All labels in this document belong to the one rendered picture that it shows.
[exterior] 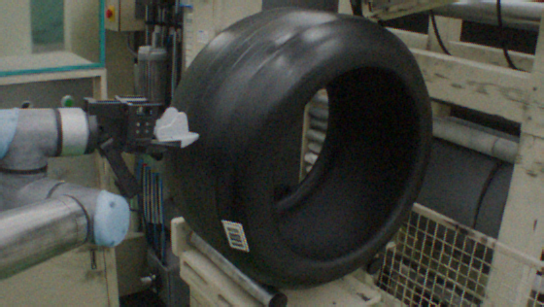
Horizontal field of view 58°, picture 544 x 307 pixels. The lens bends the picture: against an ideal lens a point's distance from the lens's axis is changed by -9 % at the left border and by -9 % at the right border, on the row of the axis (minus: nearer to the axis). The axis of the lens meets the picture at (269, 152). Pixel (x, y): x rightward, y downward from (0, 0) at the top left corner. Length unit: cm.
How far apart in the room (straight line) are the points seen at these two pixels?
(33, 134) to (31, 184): 7
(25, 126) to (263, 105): 38
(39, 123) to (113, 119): 12
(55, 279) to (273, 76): 103
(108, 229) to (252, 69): 37
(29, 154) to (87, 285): 96
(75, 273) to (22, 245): 106
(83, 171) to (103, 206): 88
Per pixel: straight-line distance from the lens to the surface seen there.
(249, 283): 114
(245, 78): 89
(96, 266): 169
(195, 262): 130
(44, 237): 65
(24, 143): 79
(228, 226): 92
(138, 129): 86
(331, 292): 133
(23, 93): 150
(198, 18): 132
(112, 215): 72
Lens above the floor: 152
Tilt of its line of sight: 18 degrees down
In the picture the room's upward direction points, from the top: 4 degrees clockwise
